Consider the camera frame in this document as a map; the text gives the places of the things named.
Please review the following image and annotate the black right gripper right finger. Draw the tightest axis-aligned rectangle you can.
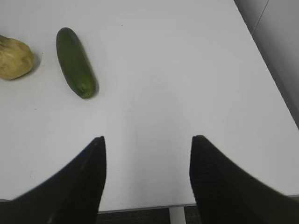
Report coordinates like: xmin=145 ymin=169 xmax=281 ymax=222
xmin=189 ymin=135 xmax=299 ymax=224

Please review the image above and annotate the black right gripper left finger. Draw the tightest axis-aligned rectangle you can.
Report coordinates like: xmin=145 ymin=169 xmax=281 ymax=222
xmin=0 ymin=136 xmax=107 ymax=224

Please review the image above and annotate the green cucumber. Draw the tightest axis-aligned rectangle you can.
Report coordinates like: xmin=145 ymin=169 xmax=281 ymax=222
xmin=56 ymin=27 xmax=98 ymax=99

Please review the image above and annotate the yellow potato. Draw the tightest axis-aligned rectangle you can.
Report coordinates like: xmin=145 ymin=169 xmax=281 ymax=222
xmin=0 ymin=35 xmax=34 ymax=80

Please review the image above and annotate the white table leg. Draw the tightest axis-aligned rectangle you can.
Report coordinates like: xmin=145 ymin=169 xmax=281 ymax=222
xmin=169 ymin=207 xmax=186 ymax=224

